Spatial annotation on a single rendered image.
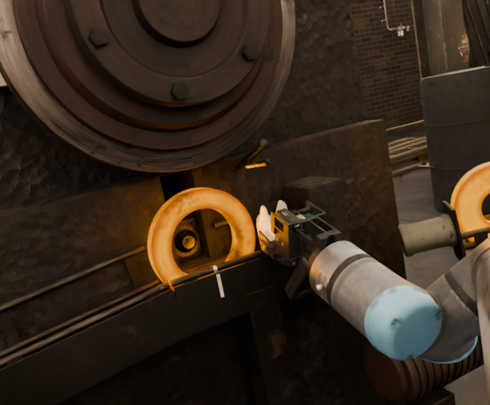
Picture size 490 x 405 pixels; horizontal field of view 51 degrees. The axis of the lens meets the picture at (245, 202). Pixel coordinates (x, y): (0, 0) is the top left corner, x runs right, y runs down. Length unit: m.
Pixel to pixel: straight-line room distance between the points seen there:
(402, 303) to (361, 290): 0.06
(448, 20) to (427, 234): 4.11
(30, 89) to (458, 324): 0.65
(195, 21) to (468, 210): 0.56
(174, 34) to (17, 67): 0.21
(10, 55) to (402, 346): 0.63
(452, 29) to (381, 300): 4.44
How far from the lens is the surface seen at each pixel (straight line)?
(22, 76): 0.76
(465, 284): 0.74
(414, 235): 0.95
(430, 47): 5.19
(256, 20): 0.78
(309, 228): 0.79
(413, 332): 0.67
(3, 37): 0.77
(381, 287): 0.66
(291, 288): 0.85
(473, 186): 0.96
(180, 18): 0.72
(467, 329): 0.76
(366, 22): 9.07
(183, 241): 0.93
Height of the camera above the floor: 0.97
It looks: 11 degrees down
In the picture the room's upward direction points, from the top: 11 degrees counter-clockwise
